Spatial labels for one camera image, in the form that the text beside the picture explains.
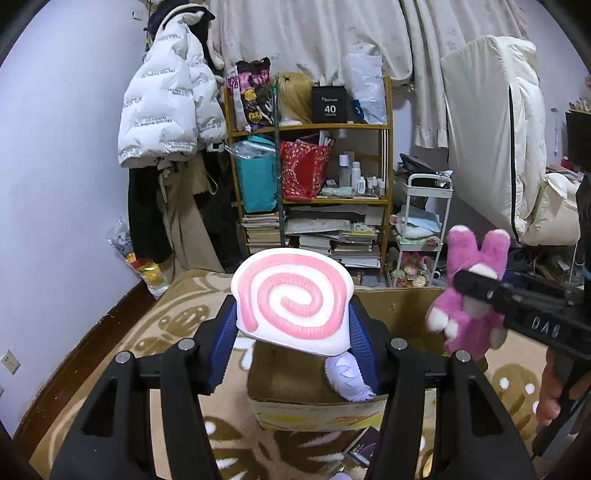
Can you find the folded cloths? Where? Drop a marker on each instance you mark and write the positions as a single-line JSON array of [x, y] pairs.
[[415, 224]]

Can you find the pile of books and papers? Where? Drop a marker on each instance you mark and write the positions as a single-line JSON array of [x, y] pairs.
[[332, 237]]

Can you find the row of small bottles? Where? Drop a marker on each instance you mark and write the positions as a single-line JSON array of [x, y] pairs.
[[374, 185]]

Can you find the cream bedding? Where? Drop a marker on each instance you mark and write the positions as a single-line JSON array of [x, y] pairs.
[[556, 207]]

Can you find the pile of small plush toys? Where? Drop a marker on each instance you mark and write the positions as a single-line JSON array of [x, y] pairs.
[[411, 272]]

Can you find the pink bunny plush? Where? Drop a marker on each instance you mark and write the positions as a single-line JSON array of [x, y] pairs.
[[466, 249]]

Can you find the beige patterned blanket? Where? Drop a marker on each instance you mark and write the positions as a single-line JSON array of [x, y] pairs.
[[161, 323]]

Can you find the cardboard box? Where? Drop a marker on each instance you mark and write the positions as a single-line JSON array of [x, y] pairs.
[[300, 410]]

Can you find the blonde wig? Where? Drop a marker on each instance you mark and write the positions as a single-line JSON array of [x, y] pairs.
[[295, 97]]

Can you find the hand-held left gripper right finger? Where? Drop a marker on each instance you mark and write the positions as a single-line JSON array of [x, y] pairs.
[[364, 353]]

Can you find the stack of worn books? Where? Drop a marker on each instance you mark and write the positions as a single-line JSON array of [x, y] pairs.
[[261, 233]]

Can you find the black monitor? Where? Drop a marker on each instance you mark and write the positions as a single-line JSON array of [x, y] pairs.
[[579, 138]]

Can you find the white folded mattress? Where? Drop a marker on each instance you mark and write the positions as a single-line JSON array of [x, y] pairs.
[[485, 129]]

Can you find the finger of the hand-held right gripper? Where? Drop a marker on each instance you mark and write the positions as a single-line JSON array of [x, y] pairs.
[[478, 286]]

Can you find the cream curtain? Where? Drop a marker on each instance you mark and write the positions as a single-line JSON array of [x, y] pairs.
[[323, 32]]

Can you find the white puffer jacket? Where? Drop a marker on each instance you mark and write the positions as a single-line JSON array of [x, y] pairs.
[[161, 101]]

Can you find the red patterned bag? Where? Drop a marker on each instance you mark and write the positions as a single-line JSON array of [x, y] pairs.
[[302, 170]]

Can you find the beige coat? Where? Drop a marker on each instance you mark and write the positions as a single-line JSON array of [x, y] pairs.
[[184, 221]]

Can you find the black garment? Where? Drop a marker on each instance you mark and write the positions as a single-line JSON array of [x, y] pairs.
[[145, 212]]

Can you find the clear plastic bag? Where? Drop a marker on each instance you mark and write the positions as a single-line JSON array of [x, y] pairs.
[[367, 87]]

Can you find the teal bag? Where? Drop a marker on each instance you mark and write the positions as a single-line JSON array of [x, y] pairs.
[[256, 184]]

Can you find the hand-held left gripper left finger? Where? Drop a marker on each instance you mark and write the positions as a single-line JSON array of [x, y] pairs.
[[222, 353]]

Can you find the pink swirl roll plush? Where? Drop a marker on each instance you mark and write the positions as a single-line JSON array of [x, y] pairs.
[[291, 300]]

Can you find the black box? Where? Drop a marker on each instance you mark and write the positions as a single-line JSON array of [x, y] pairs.
[[328, 104]]

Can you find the wooden shelf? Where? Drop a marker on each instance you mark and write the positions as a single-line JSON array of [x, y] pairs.
[[388, 152]]

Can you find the yellow plush in plastic bag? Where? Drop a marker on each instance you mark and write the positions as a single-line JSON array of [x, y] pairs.
[[150, 272]]

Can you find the white trolley cart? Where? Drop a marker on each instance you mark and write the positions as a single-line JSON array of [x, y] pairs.
[[445, 207]]

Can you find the wall socket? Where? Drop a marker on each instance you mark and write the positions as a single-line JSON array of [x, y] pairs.
[[10, 362]]

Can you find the person's right hand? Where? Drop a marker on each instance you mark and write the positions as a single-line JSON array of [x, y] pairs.
[[551, 387]]

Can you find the dark book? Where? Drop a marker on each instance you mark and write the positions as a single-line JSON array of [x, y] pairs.
[[367, 447]]

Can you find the printed tote bag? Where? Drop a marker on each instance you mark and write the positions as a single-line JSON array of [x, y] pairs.
[[251, 97]]

